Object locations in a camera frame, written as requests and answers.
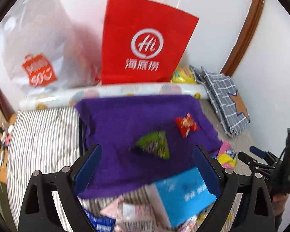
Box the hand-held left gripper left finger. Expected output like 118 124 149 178
19 144 102 232

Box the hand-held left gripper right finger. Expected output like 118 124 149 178
192 144 276 232

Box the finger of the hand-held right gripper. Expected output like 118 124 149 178
237 151 276 172
250 146 278 165

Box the green snack packet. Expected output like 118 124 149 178
132 130 171 160

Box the person's right hand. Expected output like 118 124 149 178
273 193 290 214

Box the pink yellow snack packet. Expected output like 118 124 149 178
216 141 238 168

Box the blue white carton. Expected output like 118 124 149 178
145 167 218 229

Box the pale pink snack packet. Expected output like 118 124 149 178
100 196 126 223

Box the purple cloth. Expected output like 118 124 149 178
74 94 223 200

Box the red candy packet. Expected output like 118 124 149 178
175 113 199 138

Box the blue snack packet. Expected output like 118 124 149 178
83 208 116 232

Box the striped bedding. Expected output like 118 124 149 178
6 97 276 232

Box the grey checked cloth with star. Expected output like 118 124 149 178
188 65 250 139

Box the white pink snack packet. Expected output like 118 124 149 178
116 203 156 232

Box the fruit print wrapped roll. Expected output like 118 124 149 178
19 82 209 109

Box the yellow snack bag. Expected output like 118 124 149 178
170 66 199 85

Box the white plastic bag orange logo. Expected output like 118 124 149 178
1 0 102 95

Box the red paper bag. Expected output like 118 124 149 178
100 0 200 85

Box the brown wooden door frame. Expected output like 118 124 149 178
221 0 267 78

